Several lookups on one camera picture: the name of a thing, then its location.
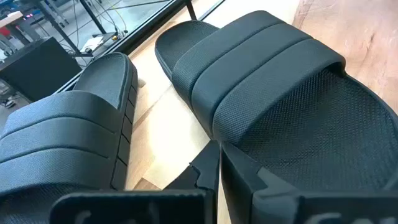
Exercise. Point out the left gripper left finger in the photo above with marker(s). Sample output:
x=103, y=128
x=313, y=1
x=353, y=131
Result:
x=140, y=208

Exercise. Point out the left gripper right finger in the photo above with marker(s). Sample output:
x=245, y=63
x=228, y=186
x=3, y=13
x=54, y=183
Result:
x=280, y=205

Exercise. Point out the white box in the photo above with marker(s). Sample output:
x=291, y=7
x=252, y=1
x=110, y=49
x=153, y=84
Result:
x=93, y=44

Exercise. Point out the black desk panel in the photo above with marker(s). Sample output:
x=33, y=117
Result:
x=40, y=68

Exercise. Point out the black table edge rail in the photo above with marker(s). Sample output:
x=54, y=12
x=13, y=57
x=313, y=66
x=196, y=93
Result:
x=146, y=31

